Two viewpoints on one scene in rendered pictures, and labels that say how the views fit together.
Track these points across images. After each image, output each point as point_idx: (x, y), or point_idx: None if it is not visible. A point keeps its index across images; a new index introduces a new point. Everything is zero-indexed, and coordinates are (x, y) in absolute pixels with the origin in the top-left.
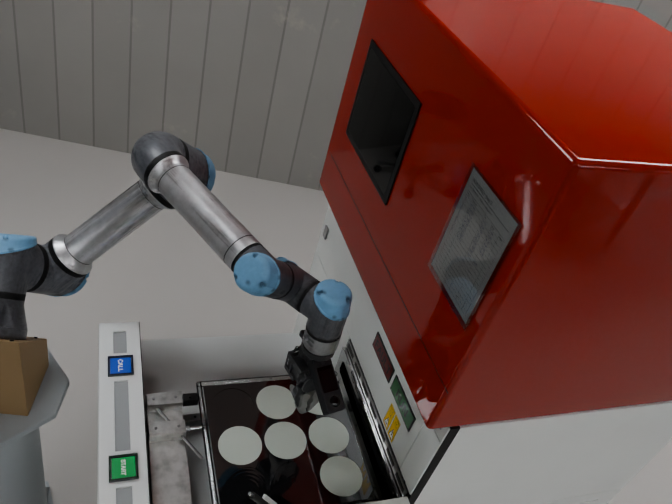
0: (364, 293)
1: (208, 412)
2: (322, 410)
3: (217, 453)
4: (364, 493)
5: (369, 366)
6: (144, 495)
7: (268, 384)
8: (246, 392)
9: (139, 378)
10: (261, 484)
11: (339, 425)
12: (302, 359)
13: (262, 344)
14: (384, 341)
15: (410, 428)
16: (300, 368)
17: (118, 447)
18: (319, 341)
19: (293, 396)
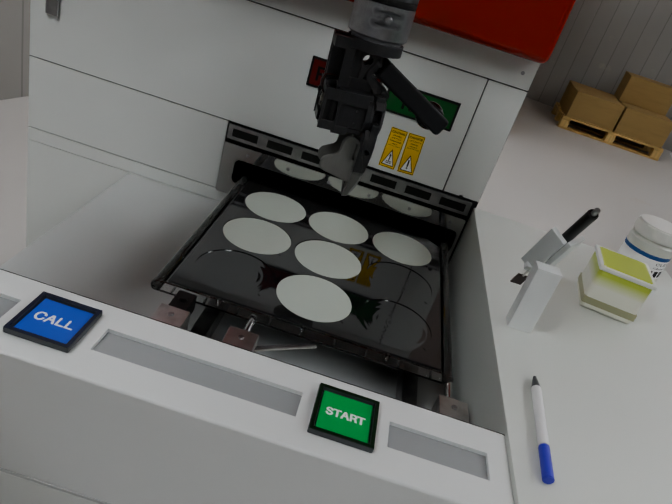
0: (244, 25)
1: (230, 298)
2: (435, 128)
3: (318, 324)
4: (431, 246)
5: (309, 121)
6: (416, 412)
7: (220, 226)
8: (219, 249)
9: (119, 312)
10: (390, 309)
11: (329, 214)
12: (349, 88)
13: (97, 220)
14: None
15: (453, 123)
16: (366, 95)
17: (283, 410)
18: (412, 9)
19: (363, 154)
